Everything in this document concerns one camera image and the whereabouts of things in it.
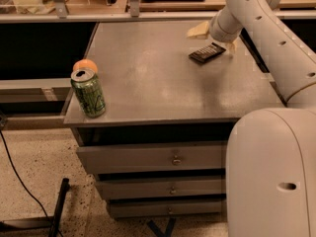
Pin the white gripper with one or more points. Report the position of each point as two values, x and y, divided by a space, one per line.
217 31

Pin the black rxbar chocolate wrapper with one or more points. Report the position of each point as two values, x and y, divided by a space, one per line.
205 54

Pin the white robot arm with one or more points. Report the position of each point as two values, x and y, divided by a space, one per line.
270 160

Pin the green soda can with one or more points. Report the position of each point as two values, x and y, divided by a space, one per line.
88 91

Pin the top grey drawer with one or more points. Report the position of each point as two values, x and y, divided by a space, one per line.
152 157

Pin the grey drawer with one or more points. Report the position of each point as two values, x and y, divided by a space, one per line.
161 188
164 208
152 157

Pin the grey drawer cabinet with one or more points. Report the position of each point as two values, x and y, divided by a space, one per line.
155 93

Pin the orange fruit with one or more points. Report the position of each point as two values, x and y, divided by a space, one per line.
85 63

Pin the middle grey drawer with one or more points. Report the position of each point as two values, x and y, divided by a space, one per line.
161 188

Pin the bottom grey drawer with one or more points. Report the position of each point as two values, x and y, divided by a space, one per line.
164 208

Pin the black metal stand leg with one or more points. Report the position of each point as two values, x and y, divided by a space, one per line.
49 222

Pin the metal shelf rail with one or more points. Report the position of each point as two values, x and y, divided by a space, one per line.
134 10

